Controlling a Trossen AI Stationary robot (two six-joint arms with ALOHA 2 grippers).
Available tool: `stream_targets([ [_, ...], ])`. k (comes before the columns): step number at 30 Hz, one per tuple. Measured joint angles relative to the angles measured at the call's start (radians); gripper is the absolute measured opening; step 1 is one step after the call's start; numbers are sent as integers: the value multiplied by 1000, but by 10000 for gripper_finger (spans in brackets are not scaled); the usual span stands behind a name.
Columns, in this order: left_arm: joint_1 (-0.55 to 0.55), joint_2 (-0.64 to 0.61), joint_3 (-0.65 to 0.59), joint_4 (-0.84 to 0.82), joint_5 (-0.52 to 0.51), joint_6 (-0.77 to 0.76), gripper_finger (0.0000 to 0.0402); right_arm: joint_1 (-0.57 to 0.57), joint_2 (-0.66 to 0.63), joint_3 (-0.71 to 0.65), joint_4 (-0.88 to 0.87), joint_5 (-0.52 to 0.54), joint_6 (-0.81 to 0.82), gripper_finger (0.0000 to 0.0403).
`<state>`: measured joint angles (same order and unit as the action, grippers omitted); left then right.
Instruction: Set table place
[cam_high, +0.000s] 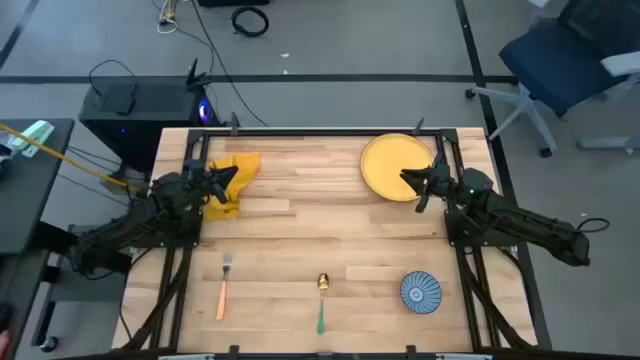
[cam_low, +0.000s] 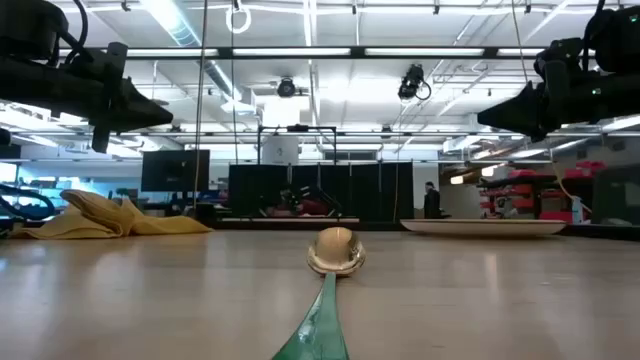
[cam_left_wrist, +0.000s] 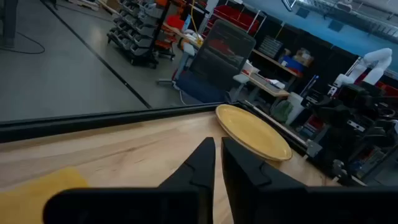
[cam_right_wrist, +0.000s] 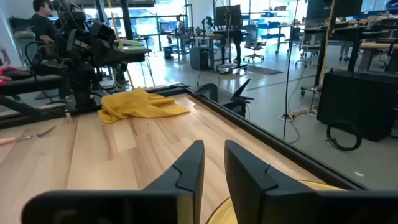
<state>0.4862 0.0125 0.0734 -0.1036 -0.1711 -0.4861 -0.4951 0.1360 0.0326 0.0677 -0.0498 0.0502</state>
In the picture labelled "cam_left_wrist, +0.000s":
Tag yellow round plate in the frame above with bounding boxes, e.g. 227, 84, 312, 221
215, 104, 293, 162

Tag blue box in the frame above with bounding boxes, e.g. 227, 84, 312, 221
281, 55, 304, 72

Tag grey drawer organizer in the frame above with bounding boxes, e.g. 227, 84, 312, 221
257, 35, 284, 58

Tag black floor cable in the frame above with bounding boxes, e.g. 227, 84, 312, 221
0, 30, 46, 55

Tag dark keyboard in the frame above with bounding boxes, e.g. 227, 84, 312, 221
250, 73, 282, 93

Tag black mesh office chair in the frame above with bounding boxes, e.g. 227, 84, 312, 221
157, 19, 257, 105

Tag yellow cloth napkin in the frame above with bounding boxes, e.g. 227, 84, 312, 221
0, 167, 90, 224

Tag black table edge rail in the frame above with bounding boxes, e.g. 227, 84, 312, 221
0, 101, 308, 156

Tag green bag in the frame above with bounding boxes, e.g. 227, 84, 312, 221
270, 100, 294, 124

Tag cardboard box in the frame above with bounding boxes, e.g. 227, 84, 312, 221
294, 49, 314, 67

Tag black rack with grey bins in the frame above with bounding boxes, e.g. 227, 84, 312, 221
106, 0, 175, 69

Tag red storage bins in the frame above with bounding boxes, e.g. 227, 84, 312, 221
213, 4, 261, 35

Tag dark metal post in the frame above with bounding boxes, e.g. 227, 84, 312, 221
0, 0, 19, 49

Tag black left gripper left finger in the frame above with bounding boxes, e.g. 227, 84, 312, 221
42, 136, 216, 224

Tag white waste bin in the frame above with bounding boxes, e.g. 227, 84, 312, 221
285, 92, 307, 125

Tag wooden workbench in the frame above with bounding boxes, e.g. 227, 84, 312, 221
161, 21, 302, 100

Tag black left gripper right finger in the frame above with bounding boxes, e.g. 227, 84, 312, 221
221, 136, 398, 224

